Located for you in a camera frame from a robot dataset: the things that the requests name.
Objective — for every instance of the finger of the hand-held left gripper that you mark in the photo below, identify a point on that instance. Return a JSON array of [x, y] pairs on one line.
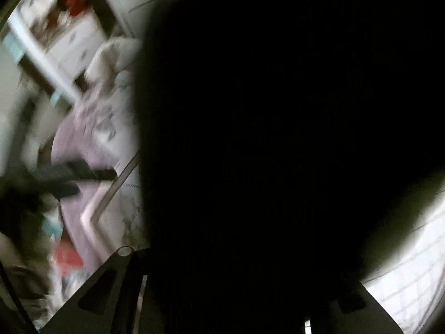
[[80, 173]]

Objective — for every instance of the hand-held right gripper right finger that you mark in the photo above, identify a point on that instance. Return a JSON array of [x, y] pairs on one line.
[[365, 320]]

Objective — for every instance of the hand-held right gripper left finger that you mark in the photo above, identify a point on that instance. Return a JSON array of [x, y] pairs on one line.
[[104, 323]]

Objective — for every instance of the black leather jacket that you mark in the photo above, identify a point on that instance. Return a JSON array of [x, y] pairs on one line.
[[278, 146]]

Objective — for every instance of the floral bed blanket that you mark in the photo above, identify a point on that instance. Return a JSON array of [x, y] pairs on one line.
[[100, 121]]

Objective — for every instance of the white quilted mat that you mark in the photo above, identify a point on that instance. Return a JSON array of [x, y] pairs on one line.
[[417, 278]]

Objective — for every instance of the white fluffy blanket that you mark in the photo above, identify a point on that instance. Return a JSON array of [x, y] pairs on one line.
[[114, 59]]

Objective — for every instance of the white drawer unit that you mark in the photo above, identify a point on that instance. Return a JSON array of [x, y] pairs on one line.
[[80, 41]]

